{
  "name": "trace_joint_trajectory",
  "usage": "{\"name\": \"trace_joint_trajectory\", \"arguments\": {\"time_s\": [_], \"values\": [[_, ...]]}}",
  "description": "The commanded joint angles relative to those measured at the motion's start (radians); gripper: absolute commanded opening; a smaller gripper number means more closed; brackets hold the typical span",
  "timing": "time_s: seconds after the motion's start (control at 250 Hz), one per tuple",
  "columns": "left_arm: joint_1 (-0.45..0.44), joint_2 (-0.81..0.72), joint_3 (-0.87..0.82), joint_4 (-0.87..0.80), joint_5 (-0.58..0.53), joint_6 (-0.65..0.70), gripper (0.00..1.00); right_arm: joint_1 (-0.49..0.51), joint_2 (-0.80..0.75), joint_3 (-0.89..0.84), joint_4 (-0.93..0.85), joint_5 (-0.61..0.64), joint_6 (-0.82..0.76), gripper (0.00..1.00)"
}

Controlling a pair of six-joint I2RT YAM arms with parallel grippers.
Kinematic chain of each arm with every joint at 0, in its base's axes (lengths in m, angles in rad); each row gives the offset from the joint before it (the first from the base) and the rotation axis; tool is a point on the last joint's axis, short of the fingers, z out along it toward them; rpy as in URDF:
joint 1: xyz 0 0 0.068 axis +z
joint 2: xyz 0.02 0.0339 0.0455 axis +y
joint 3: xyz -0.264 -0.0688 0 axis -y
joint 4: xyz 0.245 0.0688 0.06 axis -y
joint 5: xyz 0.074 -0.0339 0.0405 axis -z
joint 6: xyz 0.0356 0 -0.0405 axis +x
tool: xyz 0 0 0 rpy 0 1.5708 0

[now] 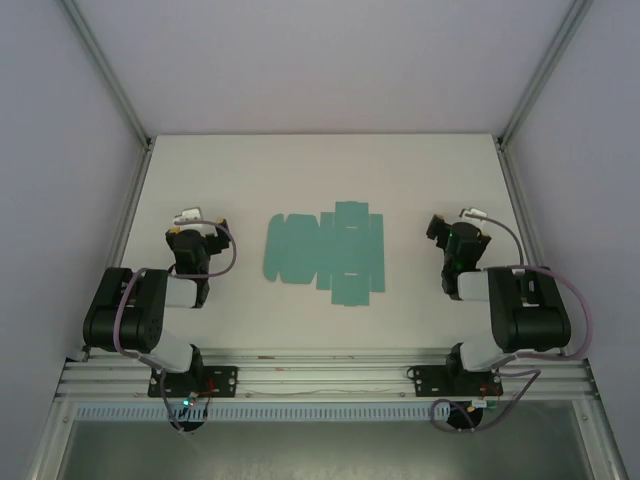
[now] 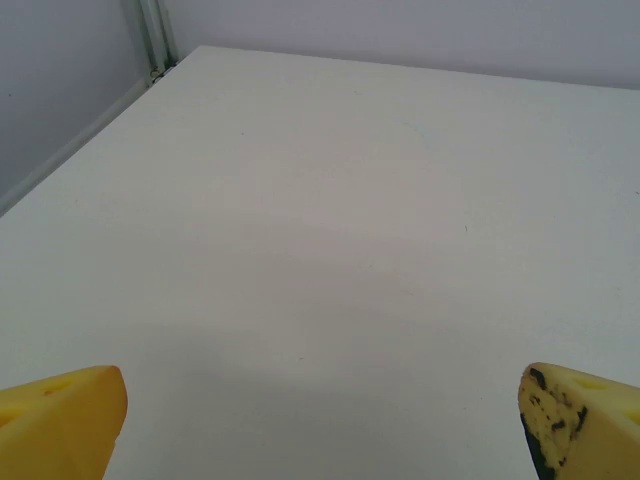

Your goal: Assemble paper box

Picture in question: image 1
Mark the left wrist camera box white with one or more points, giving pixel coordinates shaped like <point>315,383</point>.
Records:
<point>187,215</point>

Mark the aluminium table side rail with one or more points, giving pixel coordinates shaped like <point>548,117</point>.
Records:
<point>120,250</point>
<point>520,200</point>

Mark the small circuit board green light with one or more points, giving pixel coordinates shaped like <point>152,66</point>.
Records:
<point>188,401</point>

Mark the grey metal sheet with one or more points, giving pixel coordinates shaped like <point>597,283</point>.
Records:
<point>325,450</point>

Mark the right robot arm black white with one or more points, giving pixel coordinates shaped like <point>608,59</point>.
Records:
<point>530,320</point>

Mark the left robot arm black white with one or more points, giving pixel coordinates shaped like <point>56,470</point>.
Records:
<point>115,320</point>

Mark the aluminium mounting rail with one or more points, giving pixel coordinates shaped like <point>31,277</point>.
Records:
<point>325,375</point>

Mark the teal paper box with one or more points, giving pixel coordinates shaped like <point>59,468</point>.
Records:
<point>325,250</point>

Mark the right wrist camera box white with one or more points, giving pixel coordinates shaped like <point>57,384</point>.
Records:
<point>475,213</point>

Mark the aluminium frame upright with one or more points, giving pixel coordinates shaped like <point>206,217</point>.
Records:
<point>542,72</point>
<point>109,72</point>

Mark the aluminium frame beam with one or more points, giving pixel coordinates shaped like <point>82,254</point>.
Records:
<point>50,440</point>
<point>602,440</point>

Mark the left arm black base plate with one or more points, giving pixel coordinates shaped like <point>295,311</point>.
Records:
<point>225,380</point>

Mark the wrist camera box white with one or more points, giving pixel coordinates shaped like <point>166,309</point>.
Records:
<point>187,215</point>
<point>475,213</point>

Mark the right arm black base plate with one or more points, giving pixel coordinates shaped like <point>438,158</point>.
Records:
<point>425,380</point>

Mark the small circuit board white label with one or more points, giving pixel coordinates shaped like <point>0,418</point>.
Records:
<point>482,403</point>

